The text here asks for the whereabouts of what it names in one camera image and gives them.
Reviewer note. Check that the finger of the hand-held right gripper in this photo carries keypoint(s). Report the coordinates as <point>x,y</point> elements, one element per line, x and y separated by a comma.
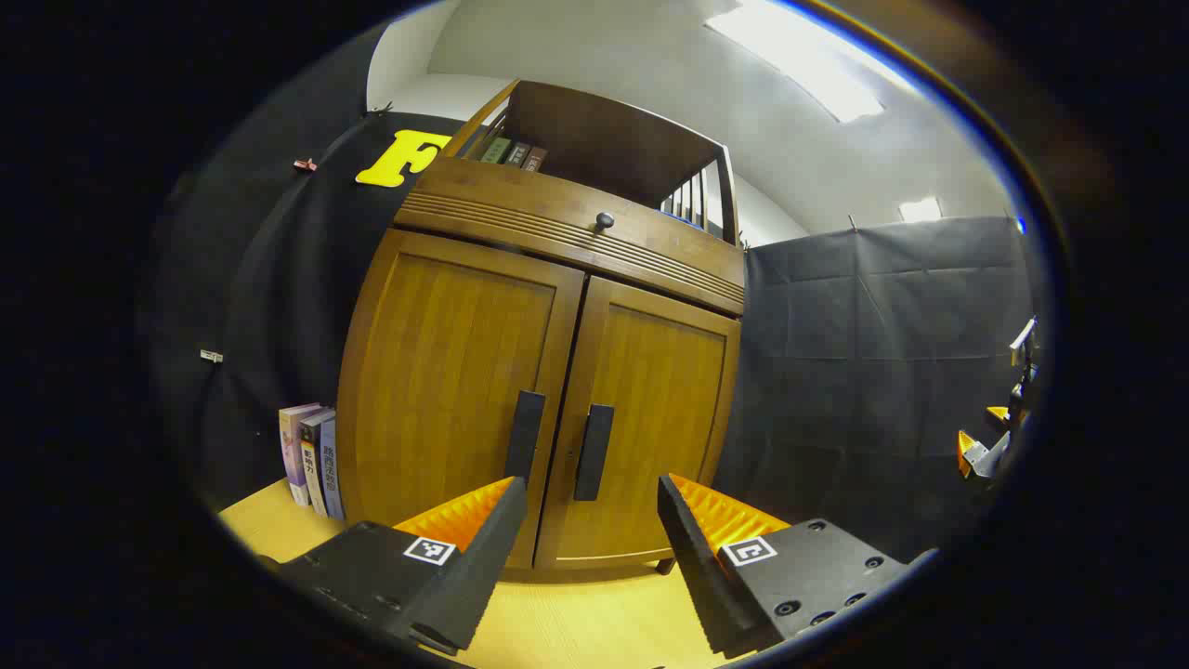
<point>983,457</point>
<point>1001,414</point>

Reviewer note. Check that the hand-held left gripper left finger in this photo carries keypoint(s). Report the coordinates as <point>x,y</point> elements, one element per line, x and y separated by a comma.
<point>474,576</point>

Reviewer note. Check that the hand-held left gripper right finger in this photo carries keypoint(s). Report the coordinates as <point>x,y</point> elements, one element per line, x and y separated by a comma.
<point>706,576</point>

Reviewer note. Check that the wooden shoe cabinet door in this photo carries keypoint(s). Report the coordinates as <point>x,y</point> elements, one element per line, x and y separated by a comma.
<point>446,372</point>
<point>659,390</point>

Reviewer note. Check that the wooden double-door shoe cabinet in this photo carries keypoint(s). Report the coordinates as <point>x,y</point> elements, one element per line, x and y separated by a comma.
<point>520,200</point>

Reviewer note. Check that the blue book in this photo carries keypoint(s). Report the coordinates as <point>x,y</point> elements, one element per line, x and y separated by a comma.
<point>331,478</point>

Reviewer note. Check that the black and white book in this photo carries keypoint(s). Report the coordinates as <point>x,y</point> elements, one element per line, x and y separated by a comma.
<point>311,465</point>

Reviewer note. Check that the small ceiling light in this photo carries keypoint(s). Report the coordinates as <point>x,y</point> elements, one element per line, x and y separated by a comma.
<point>920,210</point>

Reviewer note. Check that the purple and white book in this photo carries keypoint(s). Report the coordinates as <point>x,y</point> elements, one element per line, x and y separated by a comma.
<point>293,446</point>

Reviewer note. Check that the blue object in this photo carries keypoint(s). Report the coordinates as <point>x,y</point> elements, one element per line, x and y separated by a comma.
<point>681,218</point>

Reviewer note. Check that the small black drawer knob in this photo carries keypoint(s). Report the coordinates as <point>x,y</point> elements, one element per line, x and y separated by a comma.
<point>604,221</point>

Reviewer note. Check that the large ceiling light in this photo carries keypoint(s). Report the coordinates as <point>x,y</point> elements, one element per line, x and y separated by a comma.
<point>808,56</point>

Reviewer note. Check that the brown book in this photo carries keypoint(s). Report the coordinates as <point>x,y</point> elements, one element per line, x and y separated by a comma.
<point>534,159</point>

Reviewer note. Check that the dark grey book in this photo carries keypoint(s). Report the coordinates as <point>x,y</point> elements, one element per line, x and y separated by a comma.
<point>516,154</point>

